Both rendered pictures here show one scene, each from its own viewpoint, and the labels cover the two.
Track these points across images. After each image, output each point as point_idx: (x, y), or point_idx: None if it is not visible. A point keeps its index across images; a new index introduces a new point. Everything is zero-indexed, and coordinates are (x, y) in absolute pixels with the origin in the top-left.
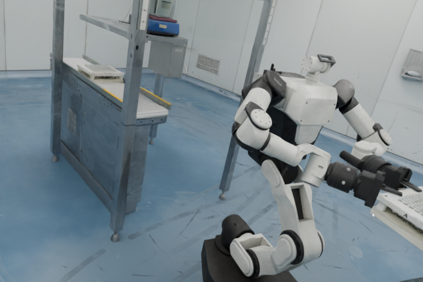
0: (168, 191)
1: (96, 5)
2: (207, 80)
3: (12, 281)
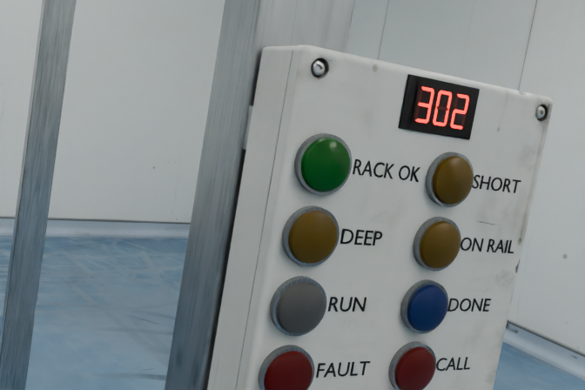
0: None
1: (89, 50)
2: None
3: None
